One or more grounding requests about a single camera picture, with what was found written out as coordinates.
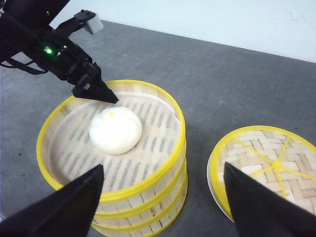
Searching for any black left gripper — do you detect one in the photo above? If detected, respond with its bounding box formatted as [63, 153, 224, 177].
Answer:
[32, 10, 119, 104]

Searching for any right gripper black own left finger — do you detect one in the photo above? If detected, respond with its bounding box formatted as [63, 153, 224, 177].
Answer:
[0, 164, 104, 237]

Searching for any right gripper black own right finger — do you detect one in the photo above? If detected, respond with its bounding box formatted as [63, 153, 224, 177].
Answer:
[224, 162, 316, 237]

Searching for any woven bamboo steamer lid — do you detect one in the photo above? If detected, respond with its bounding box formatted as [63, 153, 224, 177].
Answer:
[210, 125, 316, 218]

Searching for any bamboo steamer basket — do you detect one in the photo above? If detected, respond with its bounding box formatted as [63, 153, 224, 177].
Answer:
[92, 171, 187, 228]
[91, 182, 188, 237]
[37, 79, 186, 219]

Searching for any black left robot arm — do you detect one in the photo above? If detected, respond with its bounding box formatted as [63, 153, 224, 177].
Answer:
[0, 0, 118, 237]

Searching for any white plate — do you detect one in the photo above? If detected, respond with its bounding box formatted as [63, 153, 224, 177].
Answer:
[206, 155, 234, 223]

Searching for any white bun in left basket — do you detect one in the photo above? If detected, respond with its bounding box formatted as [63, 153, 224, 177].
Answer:
[89, 107, 142, 155]

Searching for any white steamer paper liner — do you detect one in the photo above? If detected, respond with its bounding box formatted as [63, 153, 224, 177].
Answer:
[46, 92, 180, 192]

